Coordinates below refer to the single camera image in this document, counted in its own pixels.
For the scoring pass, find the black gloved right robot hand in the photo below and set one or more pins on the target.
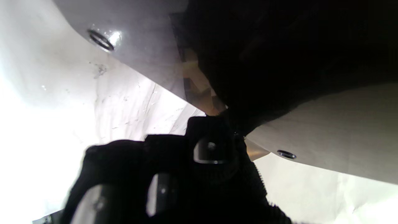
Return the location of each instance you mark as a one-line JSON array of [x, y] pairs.
[[192, 199]]

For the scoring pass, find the black tissue box base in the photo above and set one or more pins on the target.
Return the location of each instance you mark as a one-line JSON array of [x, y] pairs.
[[279, 46]]

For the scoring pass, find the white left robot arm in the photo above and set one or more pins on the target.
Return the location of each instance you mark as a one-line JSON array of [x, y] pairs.
[[342, 133]]

